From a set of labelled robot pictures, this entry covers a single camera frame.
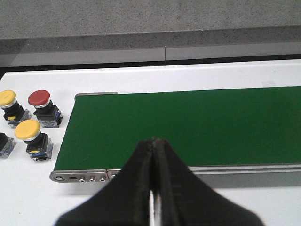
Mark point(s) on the yellow mushroom push button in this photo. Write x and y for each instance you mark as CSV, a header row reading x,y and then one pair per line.
x,y
39,145

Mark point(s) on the green conveyor belt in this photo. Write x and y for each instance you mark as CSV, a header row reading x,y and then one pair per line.
x,y
260,126

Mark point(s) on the steel conveyor end plate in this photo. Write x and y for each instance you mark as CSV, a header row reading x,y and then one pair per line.
x,y
82,176

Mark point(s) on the grey stone counter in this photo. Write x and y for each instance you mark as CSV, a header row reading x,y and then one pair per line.
x,y
69,32

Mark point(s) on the red mushroom push button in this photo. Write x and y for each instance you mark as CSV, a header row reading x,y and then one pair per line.
x,y
48,114

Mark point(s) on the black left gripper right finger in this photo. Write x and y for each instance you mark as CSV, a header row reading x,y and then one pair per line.
x,y
182,199

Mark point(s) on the aluminium conveyor rail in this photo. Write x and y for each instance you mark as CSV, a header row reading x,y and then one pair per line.
x,y
246,169

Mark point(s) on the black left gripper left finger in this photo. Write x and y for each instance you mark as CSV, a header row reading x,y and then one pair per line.
x,y
124,201

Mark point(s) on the steel far end plate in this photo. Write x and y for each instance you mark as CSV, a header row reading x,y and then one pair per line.
x,y
94,93

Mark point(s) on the black switch block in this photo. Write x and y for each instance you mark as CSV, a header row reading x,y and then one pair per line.
x,y
7,145

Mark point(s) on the yellow push button switch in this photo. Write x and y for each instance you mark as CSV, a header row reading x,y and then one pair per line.
x,y
14,113

